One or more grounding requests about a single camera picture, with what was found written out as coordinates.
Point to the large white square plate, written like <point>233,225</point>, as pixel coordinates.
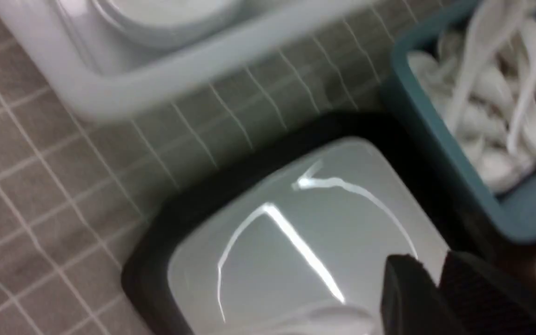
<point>304,251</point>

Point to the grey checked tablecloth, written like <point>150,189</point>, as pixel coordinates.
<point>75,197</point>

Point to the teal plastic bin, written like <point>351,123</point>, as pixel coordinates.
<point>512,215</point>

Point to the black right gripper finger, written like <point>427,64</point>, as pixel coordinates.
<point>472,298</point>

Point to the stack of small white bowls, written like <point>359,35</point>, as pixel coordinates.
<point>165,18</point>

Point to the large translucent white bin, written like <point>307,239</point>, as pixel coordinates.
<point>103,77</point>

